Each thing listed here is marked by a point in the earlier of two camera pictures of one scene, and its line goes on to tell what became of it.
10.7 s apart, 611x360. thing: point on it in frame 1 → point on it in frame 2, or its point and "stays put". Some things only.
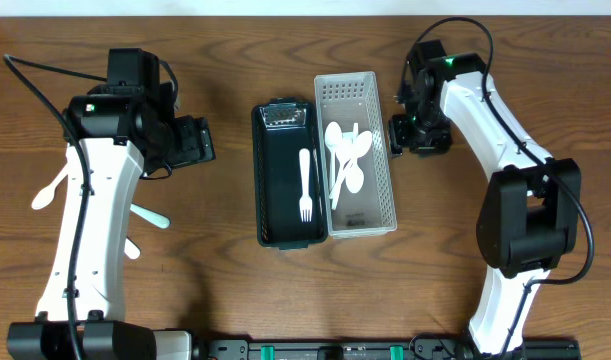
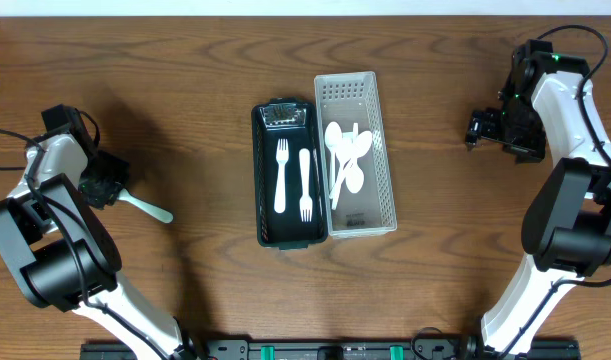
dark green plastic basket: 288,175 stays put
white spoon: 360,147 stays put
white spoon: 354,177 stays put
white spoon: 333,136 stays put
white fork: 131,250 → 282,154
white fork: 305,204 stays put
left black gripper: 196,141 → 105,185
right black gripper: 396,135 → 483,126
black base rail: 419,348 stays put
